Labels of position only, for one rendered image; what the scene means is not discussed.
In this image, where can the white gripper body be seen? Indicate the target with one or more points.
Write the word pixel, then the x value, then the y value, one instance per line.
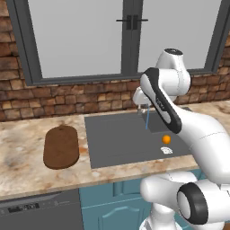
pixel 140 96

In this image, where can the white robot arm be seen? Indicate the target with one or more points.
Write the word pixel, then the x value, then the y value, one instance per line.
pixel 206 140

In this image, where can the grey kitchen sink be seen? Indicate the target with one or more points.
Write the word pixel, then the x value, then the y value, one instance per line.
pixel 119 140

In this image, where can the orange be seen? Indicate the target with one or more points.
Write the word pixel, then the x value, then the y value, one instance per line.
pixel 166 139

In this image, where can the white sink drain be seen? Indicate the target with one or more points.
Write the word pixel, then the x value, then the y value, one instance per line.
pixel 166 150

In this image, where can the brown wooden cutting board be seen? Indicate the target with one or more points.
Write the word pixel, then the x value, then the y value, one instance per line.
pixel 61 146

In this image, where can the grey framed window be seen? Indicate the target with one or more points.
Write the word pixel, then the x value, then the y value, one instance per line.
pixel 81 39

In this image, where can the teal cupboard door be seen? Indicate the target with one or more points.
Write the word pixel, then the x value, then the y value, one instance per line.
pixel 113 206

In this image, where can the dark grey dishwasher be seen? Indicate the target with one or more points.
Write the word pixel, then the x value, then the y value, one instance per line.
pixel 39 211

